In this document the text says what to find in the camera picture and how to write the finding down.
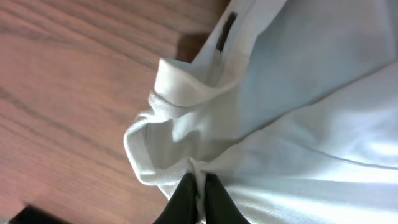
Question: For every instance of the white t-shirt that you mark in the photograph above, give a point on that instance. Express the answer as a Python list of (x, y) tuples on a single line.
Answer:
[(293, 104)]

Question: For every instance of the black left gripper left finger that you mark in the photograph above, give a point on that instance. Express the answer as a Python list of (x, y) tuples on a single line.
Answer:
[(182, 206)]

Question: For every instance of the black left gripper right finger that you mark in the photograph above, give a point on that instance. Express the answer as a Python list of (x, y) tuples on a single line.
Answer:
[(219, 206)]

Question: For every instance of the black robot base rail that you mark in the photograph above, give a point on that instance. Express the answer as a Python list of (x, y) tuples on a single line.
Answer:
[(34, 215)]

